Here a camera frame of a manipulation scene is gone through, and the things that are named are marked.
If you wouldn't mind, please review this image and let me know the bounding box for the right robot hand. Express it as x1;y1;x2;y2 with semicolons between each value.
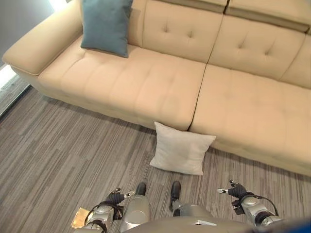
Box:
217;179;248;198

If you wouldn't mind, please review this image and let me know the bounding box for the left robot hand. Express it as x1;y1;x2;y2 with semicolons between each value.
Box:
107;187;136;205

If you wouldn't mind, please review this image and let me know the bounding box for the beige leather sofa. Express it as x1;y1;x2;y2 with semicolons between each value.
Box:
1;0;311;177

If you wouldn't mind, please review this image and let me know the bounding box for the silver robot left leg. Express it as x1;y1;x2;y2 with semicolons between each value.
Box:
120;182;152;233

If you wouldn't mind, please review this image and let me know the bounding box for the silver robot leg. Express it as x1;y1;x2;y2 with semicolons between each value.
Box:
120;182;152;233
169;181;217;219

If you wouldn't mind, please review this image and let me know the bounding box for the yellow tan cushion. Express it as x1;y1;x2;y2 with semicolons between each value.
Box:
72;206;91;230

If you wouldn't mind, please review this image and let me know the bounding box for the silver robot right leg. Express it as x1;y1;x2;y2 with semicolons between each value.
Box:
169;181;217;219

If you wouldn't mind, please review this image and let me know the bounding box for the silver robot torso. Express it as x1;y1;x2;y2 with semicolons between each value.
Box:
121;216;311;233

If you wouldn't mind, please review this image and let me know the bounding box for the light grey cushion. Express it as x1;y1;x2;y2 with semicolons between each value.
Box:
149;121;217;176

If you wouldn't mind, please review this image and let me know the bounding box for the teal blue cushion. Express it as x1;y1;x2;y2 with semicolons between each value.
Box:
80;0;134;58

